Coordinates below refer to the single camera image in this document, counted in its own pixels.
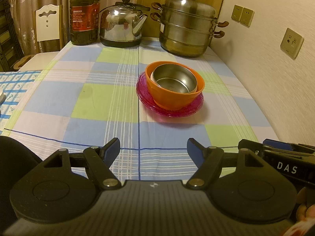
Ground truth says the white wooden chair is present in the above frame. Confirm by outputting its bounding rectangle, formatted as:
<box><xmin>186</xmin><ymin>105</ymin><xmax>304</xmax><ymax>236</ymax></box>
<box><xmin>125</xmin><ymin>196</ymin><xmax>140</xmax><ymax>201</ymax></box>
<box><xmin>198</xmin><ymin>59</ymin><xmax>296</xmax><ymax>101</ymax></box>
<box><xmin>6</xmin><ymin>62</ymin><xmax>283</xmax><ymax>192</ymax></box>
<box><xmin>34</xmin><ymin>4</ymin><xmax>63</xmax><ymax>50</ymax></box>

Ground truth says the cooking oil bottle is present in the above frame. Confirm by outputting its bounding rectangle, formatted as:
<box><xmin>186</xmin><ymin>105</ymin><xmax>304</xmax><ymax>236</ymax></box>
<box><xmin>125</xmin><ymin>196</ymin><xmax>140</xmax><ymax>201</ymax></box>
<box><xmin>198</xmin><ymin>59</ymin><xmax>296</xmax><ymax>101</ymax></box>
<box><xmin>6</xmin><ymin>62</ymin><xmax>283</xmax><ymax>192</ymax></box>
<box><xmin>69</xmin><ymin>0</ymin><xmax>101</xmax><ymax>46</ymax></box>

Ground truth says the large beige wall socket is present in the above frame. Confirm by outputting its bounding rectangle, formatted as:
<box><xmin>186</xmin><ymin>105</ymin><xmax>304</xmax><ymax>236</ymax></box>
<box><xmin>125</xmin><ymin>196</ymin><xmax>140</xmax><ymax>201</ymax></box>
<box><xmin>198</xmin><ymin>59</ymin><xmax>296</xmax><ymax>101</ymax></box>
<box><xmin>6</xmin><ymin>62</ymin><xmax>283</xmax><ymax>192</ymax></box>
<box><xmin>280</xmin><ymin>28</ymin><xmax>305</xmax><ymax>60</ymax></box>

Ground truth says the person's right hand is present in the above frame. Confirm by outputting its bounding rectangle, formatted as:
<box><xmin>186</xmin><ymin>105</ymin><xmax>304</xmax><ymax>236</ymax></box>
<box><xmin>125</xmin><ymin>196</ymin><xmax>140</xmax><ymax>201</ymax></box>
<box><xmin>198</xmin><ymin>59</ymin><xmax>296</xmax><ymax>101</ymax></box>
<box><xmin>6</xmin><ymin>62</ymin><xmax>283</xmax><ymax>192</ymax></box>
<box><xmin>295</xmin><ymin>188</ymin><xmax>315</xmax><ymax>228</ymax></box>

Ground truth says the pink glass plate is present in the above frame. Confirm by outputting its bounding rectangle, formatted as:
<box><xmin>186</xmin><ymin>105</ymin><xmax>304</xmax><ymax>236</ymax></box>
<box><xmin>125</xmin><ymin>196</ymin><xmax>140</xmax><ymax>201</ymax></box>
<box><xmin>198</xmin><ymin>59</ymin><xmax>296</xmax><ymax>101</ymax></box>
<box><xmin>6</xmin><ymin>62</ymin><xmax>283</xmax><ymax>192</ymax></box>
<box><xmin>138</xmin><ymin>84</ymin><xmax>204</xmax><ymax>118</ymax></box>
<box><xmin>137</xmin><ymin>79</ymin><xmax>205</xmax><ymax>116</ymax></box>
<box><xmin>136</xmin><ymin>71</ymin><xmax>204</xmax><ymax>113</ymax></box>

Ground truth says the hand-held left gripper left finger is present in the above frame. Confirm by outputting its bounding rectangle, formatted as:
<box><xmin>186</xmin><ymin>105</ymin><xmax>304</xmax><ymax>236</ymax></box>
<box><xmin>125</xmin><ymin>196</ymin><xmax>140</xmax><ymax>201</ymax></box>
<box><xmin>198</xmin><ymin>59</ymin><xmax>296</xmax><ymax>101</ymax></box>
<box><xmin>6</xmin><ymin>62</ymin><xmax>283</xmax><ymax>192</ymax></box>
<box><xmin>43</xmin><ymin>138</ymin><xmax>121</xmax><ymax>190</ymax></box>

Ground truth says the stainless steel kettle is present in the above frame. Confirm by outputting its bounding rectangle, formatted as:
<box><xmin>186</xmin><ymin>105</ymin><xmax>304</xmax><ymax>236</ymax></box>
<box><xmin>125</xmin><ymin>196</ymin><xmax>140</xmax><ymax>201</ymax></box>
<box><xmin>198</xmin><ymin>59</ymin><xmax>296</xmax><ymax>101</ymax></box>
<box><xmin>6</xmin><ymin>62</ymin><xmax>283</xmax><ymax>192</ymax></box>
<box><xmin>99</xmin><ymin>0</ymin><xmax>150</xmax><ymax>48</ymax></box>

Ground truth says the orange plastic bowl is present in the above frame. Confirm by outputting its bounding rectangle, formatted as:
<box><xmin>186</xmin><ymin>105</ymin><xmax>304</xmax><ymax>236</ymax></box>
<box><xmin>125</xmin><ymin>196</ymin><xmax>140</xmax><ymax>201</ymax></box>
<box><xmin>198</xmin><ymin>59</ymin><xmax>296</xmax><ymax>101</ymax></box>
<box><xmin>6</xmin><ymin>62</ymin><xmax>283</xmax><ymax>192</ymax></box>
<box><xmin>145</xmin><ymin>61</ymin><xmax>205</xmax><ymax>111</ymax></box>

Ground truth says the stainless steel steamer pot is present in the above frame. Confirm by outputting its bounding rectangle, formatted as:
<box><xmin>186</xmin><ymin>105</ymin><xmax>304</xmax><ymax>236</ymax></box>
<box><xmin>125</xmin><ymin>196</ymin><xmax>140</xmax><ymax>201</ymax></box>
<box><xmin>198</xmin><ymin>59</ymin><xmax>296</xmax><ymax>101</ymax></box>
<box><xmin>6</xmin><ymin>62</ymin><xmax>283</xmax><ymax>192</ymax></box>
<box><xmin>151</xmin><ymin>0</ymin><xmax>229</xmax><ymax>58</ymax></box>

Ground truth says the checked tablecloth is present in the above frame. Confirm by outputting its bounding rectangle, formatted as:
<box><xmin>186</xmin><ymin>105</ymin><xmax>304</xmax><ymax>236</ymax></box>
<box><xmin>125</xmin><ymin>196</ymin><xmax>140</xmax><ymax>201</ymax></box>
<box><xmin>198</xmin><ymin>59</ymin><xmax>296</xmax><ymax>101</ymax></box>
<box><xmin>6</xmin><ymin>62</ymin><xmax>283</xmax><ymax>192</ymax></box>
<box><xmin>5</xmin><ymin>37</ymin><xmax>280</xmax><ymax>180</ymax></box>

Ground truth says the blue and white cloth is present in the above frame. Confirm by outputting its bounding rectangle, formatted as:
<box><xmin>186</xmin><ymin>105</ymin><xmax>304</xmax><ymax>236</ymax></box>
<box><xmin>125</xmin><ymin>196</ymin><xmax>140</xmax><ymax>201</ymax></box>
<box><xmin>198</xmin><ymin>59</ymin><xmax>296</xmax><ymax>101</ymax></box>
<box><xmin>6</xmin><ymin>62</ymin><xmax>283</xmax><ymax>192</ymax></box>
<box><xmin>0</xmin><ymin>71</ymin><xmax>42</xmax><ymax>131</ymax></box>

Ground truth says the white side table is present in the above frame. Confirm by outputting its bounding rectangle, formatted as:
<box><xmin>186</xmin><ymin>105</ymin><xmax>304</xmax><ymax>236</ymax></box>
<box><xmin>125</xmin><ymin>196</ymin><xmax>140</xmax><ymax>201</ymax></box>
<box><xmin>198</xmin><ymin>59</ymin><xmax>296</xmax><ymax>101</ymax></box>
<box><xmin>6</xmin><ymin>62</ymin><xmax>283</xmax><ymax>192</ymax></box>
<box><xmin>19</xmin><ymin>52</ymin><xmax>61</xmax><ymax>72</ymax></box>

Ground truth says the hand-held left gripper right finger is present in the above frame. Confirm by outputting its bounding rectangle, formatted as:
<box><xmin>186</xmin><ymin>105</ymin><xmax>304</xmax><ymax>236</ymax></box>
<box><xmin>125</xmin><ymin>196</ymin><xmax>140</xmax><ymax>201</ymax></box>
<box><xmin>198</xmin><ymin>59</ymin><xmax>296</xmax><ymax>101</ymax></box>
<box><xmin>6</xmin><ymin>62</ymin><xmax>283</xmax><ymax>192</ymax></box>
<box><xmin>186</xmin><ymin>138</ymin><xmax>265</xmax><ymax>190</ymax></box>

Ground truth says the stainless steel bowl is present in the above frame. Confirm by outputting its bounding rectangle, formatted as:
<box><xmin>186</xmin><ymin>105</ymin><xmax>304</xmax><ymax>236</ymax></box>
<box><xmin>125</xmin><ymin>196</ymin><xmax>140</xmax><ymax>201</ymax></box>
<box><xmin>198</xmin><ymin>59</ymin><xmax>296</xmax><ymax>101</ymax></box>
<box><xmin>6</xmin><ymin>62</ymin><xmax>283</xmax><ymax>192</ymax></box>
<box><xmin>153</xmin><ymin>63</ymin><xmax>198</xmax><ymax>94</ymax></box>

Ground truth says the dark folding rack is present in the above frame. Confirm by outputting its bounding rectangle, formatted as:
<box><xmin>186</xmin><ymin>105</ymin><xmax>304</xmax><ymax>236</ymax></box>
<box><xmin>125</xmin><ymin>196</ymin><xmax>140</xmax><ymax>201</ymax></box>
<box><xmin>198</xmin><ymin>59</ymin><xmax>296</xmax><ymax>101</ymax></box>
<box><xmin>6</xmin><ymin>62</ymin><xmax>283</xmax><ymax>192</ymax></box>
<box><xmin>0</xmin><ymin>0</ymin><xmax>24</xmax><ymax>72</ymax></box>

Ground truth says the brown wooden object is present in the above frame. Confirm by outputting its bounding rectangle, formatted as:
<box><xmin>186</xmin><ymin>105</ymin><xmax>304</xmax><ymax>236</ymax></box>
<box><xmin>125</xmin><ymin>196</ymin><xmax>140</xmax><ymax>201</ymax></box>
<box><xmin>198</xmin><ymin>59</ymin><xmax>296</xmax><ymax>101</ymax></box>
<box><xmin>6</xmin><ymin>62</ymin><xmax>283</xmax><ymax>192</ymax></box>
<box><xmin>15</xmin><ymin>56</ymin><xmax>33</xmax><ymax>69</ymax></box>

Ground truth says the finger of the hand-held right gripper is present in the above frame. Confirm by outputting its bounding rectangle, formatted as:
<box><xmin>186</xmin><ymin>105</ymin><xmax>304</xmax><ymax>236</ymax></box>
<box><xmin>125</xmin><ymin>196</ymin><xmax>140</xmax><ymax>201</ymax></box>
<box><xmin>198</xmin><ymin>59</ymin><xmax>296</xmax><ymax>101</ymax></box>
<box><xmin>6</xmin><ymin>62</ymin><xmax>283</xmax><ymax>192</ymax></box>
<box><xmin>237</xmin><ymin>139</ymin><xmax>299</xmax><ymax>153</ymax></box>

